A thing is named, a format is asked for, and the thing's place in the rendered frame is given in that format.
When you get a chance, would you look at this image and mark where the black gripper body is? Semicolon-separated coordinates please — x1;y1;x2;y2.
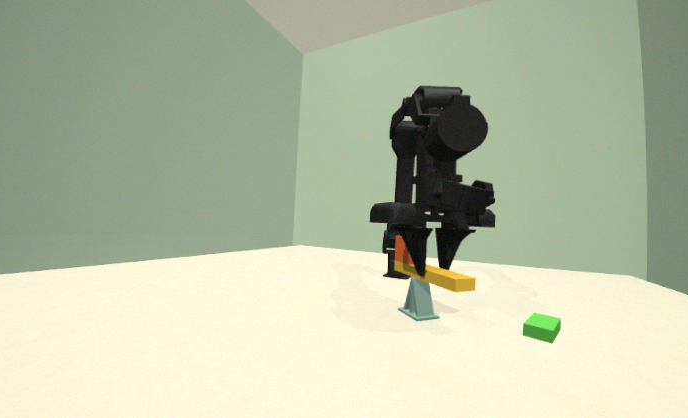
370;165;495;229

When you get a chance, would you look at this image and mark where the yellow bar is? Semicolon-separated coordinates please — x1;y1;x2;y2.
395;236;476;293

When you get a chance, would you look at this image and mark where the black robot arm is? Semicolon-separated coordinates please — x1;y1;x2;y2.
382;85;495;280

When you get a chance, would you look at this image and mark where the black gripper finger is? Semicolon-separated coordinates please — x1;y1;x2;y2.
393;226;433;276
435;228;476;270

